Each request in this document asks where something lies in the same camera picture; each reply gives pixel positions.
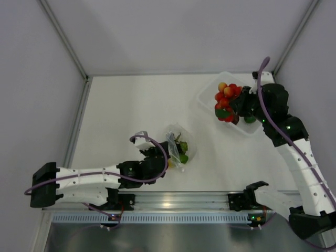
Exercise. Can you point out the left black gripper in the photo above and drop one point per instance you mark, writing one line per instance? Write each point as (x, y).
(154, 149)

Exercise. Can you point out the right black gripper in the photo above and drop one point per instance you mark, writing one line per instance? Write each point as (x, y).
(239, 103)

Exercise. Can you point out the dark red fake fruit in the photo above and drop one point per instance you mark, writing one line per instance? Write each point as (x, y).
(235, 119)

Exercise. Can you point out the fake strawberry bunch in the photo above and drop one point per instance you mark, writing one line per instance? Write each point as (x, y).
(225, 94)

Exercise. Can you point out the clear zip top bag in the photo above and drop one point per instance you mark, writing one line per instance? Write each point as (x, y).
(172, 131)

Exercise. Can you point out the dark fake grape bunch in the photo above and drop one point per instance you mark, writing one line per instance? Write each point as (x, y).
(182, 146)

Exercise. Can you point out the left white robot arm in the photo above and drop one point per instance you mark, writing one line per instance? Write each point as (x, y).
(98, 187)

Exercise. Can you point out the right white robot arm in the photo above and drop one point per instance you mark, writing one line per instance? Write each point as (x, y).
(314, 213)

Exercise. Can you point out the orange fake fruit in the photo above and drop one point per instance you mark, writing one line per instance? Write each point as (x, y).
(171, 163)

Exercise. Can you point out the white plastic basket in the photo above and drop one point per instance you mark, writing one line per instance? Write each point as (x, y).
(206, 100)

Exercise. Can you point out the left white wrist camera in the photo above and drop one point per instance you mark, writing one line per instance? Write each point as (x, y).
(141, 141)

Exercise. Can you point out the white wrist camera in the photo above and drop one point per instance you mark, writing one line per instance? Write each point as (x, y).
(141, 141)
(266, 77)

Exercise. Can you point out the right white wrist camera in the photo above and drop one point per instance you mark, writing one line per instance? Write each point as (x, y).
(266, 77)

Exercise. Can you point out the aluminium mounting rail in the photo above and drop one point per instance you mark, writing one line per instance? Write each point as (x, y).
(150, 201)

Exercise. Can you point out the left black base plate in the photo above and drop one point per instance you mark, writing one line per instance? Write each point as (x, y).
(117, 203)

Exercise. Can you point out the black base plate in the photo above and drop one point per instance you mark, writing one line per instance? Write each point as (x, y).
(242, 201)
(117, 203)

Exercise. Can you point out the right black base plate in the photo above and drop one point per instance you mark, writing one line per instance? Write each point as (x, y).
(242, 201)

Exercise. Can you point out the slotted grey cable duct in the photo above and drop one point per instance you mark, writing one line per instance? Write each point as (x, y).
(158, 218)

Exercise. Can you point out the right frame post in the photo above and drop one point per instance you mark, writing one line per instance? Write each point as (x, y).
(297, 32)

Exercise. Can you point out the frame post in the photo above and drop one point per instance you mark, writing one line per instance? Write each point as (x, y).
(297, 32)
(62, 36)

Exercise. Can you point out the left frame post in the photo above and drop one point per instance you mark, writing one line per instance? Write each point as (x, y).
(62, 36)

